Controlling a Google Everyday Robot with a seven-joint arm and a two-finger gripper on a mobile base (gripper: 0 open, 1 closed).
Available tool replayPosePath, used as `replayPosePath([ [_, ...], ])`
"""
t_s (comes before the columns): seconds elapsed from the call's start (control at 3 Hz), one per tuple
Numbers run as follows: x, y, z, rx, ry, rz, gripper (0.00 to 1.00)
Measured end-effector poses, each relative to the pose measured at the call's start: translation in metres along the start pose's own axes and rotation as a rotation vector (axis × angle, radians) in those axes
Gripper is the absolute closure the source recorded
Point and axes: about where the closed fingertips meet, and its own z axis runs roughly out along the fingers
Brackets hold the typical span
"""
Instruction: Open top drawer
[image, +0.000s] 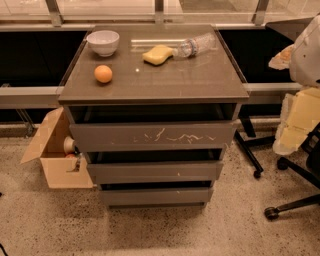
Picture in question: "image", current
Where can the white bowl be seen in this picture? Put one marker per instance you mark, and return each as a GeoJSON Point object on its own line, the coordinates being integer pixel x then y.
{"type": "Point", "coordinates": [103, 42]}

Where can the metal window rail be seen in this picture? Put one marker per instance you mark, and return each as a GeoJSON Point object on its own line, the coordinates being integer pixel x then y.
{"type": "Point", "coordinates": [29, 97]}

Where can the grey drawer cabinet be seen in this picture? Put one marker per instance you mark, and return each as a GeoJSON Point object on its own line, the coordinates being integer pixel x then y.
{"type": "Point", "coordinates": [202, 89]}

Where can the yellow sponge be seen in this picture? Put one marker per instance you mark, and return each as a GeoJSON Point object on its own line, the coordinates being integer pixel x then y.
{"type": "Point", "coordinates": [158, 54]}

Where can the grey bottom drawer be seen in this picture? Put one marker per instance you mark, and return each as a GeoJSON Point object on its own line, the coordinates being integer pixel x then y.
{"type": "Point", "coordinates": [156, 196]}

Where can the grey middle drawer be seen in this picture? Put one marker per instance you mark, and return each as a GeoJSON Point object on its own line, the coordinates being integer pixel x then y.
{"type": "Point", "coordinates": [159, 172]}

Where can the white item in box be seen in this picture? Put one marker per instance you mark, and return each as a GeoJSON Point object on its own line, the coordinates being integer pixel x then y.
{"type": "Point", "coordinates": [69, 145]}

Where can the grey drawer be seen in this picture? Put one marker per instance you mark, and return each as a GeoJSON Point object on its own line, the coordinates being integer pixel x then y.
{"type": "Point", "coordinates": [156, 196]}
{"type": "Point", "coordinates": [151, 136]}
{"type": "Point", "coordinates": [159, 172]}

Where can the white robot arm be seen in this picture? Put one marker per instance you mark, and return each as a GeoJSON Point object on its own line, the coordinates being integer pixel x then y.
{"type": "Point", "coordinates": [304, 66]}

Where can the clear plastic water bottle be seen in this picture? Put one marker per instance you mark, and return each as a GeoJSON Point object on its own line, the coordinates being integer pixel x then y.
{"type": "Point", "coordinates": [195, 46]}

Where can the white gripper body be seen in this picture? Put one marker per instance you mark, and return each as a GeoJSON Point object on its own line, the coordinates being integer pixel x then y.
{"type": "Point", "coordinates": [306, 60]}

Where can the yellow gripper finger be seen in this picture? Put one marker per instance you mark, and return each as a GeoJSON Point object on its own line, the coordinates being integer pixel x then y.
{"type": "Point", "coordinates": [282, 59]}

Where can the cardboard box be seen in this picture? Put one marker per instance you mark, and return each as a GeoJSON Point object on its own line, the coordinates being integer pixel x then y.
{"type": "Point", "coordinates": [62, 171]}

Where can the grey top drawer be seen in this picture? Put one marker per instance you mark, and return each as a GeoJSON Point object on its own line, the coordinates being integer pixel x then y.
{"type": "Point", "coordinates": [151, 136]}

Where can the orange fruit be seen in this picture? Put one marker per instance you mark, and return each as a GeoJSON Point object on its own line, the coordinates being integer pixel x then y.
{"type": "Point", "coordinates": [103, 73]}

